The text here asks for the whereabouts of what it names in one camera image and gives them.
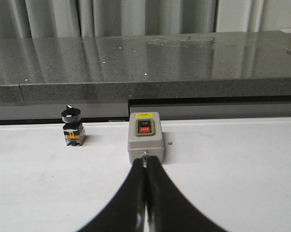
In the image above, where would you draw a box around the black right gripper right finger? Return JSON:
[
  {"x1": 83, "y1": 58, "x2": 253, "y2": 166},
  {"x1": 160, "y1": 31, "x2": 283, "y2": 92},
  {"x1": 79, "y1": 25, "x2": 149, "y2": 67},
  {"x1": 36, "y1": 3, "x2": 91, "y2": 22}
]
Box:
[{"x1": 146, "y1": 156, "x2": 225, "y2": 232}]

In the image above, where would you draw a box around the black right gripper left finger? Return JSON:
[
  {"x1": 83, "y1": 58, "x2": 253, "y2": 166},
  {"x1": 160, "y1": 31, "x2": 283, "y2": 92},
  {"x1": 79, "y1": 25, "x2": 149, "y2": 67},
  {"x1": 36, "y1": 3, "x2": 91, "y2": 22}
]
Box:
[{"x1": 79, "y1": 159, "x2": 145, "y2": 232}]

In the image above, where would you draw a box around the grey granite counter slab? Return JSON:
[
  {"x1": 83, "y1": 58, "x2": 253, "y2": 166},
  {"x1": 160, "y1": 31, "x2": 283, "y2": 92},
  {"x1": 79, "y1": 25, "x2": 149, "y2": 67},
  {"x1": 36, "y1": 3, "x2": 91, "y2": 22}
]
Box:
[{"x1": 0, "y1": 30, "x2": 291, "y2": 125}]

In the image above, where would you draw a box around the grey pleated curtain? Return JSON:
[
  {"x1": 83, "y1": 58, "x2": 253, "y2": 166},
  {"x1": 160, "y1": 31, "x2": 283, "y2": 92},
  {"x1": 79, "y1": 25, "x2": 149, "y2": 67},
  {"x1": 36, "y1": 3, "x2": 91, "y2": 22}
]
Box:
[{"x1": 0, "y1": 0, "x2": 291, "y2": 39}]

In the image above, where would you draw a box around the grey on-off switch box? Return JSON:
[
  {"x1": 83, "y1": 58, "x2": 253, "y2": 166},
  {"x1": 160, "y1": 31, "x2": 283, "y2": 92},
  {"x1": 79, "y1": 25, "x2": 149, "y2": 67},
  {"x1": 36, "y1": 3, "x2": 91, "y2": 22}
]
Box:
[{"x1": 128, "y1": 112, "x2": 165, "y2": 163}]

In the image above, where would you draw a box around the black rotary selector switch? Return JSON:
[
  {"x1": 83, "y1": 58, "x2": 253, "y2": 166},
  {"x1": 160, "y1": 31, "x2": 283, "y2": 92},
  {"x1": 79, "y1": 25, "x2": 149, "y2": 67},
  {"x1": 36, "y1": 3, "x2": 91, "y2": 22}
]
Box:
[{"x1": 61, "y1": 105, "x2": 86, "y2": 145}]

